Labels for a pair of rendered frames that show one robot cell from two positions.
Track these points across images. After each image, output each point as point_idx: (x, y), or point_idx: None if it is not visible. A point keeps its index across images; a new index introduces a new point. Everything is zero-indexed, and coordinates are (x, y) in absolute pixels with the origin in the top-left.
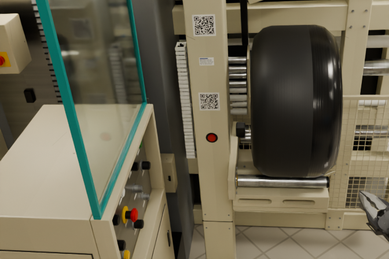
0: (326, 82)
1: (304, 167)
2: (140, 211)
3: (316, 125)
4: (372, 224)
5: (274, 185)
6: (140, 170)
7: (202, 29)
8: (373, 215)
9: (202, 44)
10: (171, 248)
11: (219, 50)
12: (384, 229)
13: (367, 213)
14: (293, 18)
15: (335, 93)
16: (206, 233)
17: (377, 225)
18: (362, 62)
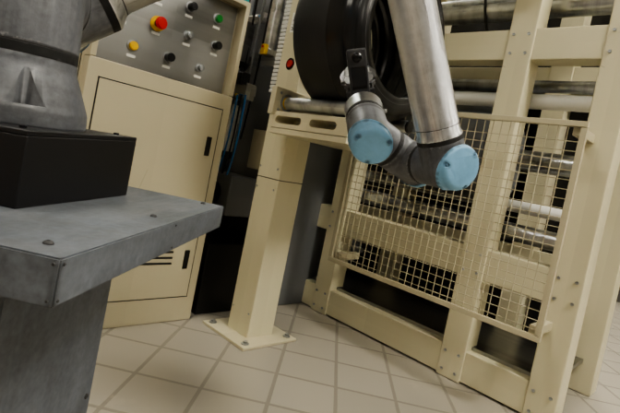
0: None
1: (321, 45)
2: (186, 70)
3: None
4: (340, 81)
5: (311, 104)
6: (209, 44)
7: None
8: (348, 74)
9: None
10: (207, 165)
11: None
12: (347, 82)
13: (343, 72)
14: (453, 45)
15: None
16: (255, 194)
17: (343, 80)
18: (518, 100)
